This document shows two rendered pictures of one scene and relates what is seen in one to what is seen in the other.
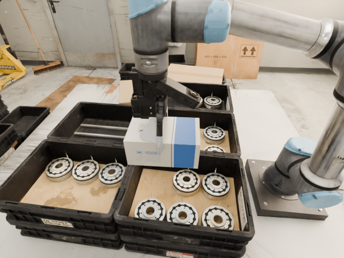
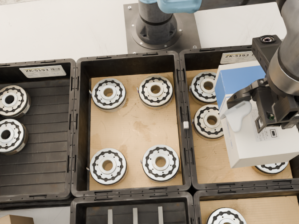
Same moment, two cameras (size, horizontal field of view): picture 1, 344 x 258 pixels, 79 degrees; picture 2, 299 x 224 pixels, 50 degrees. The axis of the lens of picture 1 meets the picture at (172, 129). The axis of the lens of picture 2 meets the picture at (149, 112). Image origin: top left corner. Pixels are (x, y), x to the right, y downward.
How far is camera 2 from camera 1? 0.75 m
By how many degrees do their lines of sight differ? 55
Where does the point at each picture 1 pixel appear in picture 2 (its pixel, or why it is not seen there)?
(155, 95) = not seen: hidden behind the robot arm
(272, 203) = (191, 41)
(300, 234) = (211, 25)
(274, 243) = not seen: hidden behind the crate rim
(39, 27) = not seen: outside the picture
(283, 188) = (175, 26)
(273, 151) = (94, 32)
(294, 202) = (184, 22)
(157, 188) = (225, 159)
